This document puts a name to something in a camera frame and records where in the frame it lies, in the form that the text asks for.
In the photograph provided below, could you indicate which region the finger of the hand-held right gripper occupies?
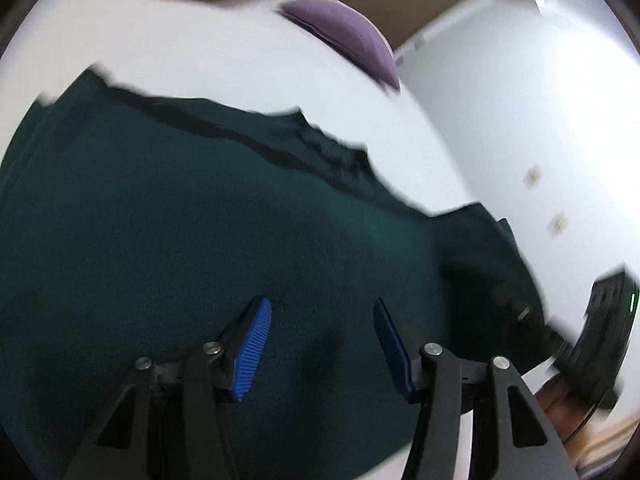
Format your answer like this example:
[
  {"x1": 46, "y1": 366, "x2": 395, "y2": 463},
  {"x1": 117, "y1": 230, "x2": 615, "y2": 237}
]
[{"x1": 492, "y1": 282, "x2": 572, "y2": 361}]

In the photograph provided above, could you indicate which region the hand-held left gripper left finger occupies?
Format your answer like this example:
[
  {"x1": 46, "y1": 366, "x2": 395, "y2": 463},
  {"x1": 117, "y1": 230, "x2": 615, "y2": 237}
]
[{"x1": 65, "y1": 296, "x2": 273, "y2": 480}]

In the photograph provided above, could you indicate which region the brown door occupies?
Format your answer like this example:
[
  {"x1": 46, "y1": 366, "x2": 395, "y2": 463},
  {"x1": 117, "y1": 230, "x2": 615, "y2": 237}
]
[{"x1": 340, "y1": 0, "x2": 488, "y2": 53}]

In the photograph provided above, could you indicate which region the purple cushion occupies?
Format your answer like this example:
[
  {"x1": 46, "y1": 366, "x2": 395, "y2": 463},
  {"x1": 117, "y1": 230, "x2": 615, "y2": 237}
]
[{"x1": 277, "y1": 0, "x2": 401, "y2": 93}]

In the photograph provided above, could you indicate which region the dark green sweater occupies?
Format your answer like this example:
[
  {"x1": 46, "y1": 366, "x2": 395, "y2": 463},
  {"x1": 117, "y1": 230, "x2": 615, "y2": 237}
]
[{"x1": 0, "y1": 62, "x2": 551, "y2": 480}]

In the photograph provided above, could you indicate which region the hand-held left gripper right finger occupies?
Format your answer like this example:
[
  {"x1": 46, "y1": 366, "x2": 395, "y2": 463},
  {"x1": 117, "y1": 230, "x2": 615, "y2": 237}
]
[{"x1": 374, "y1": 297, "x2": 576, "y2": 480}]

